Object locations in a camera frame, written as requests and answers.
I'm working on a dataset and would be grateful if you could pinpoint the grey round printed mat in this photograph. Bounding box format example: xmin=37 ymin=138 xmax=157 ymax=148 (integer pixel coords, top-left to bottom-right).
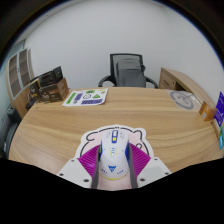
xmin=169 ymin=89 xmax=195 ymax=111

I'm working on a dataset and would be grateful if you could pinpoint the wooden shelf unit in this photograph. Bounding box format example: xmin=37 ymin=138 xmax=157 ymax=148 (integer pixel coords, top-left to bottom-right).
xmin=4 ymin=48 xmax=36 ymax=118

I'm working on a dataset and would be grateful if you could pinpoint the brown cardboard box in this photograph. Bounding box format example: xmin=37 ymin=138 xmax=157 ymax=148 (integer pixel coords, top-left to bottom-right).
xmin=38 ymin=78 xmax=70 ymax=104

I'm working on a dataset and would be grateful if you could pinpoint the grey mesh office chair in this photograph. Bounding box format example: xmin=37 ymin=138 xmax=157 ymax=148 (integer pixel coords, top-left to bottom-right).
xmin=97 ymin=53 xmax=159 ymax=89

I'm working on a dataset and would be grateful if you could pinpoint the black chair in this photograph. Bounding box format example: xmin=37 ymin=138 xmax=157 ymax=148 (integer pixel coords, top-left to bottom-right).
xmin=0 ymin=106 xmax=22 ymax=158

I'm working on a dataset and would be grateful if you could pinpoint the purple standing bag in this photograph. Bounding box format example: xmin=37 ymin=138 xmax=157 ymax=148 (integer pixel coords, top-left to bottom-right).
xmin=213 ymin=91 xmax=224 ymax=128

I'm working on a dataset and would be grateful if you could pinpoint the black box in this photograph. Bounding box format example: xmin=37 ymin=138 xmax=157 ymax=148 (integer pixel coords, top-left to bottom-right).
xmin=38 ymin=65 xmax=64 ymax=88

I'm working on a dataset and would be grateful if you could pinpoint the white and blue computer mouse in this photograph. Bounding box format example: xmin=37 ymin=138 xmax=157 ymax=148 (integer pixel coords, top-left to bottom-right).
xmin=98 ymin=129 xmax=130 ymax=181

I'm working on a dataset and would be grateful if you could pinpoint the colourful sticker sheet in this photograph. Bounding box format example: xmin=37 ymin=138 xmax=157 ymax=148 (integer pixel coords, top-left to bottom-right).
xmin=62 ymin=87 xmax=109 ymax=108

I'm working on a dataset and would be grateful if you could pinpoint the wooden side desk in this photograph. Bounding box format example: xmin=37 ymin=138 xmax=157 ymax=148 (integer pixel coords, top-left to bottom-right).
xmin=158 ymin=67 xmax=216 ymax=108

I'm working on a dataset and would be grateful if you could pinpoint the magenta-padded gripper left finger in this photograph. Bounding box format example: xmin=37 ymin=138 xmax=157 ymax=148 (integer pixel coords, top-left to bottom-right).
xmin=56 ymin=144 xmax=102 ymax=190

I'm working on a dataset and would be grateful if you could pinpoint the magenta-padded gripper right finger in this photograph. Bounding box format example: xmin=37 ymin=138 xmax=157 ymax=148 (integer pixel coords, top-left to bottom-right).
xmin=127 ymin=143 xmax=172 ymax=189

